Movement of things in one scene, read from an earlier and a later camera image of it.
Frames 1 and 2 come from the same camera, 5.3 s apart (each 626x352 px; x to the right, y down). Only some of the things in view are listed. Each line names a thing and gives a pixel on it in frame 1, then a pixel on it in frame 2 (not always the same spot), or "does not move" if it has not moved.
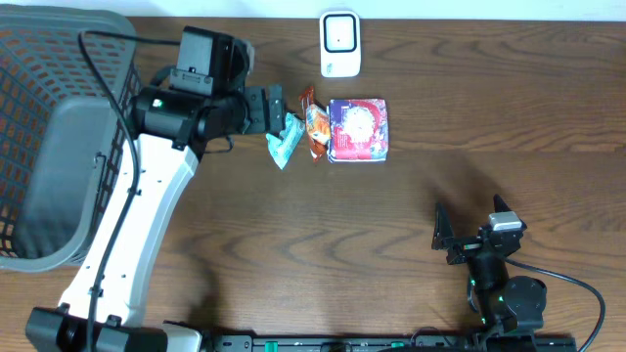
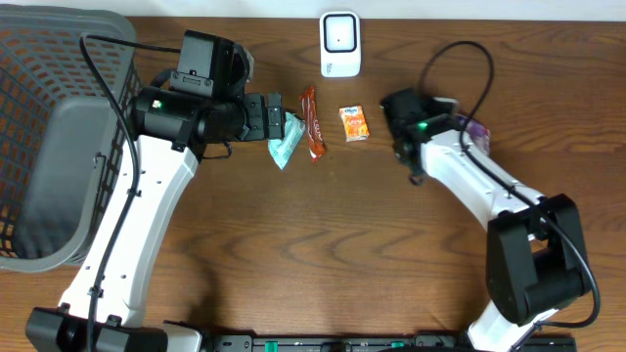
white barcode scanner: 340,53 does not move
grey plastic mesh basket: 62,140 does not move
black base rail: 392,343 does not move
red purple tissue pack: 358,130 → 479,133
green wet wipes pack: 282,146 does not move
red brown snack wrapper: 307,100 does not move
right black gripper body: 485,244 → 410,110
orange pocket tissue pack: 318,121 → 354,123
